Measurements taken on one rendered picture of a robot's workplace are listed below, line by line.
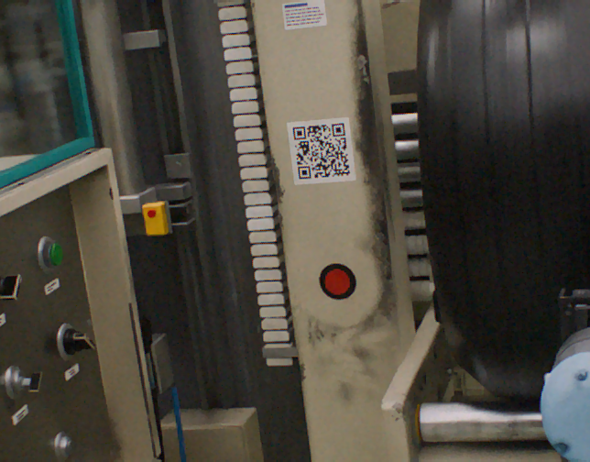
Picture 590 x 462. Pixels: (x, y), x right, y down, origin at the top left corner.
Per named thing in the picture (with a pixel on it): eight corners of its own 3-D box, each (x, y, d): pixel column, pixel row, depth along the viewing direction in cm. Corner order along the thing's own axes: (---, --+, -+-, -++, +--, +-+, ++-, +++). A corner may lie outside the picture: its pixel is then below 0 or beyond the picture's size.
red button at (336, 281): (325, 295, 145) (322, 271, 145) (329, 291, 147) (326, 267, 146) (350, 294, 144) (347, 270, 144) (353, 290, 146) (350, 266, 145)
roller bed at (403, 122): (366, 309, 187) (344, 119, 180) (384, 281, 201) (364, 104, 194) (494, 303, 181) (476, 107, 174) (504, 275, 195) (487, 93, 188)
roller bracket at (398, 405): (387, 483, 137) (378, 402, 135) (439, 361, 174) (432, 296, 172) (416, 483, 136) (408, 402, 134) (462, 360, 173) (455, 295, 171)
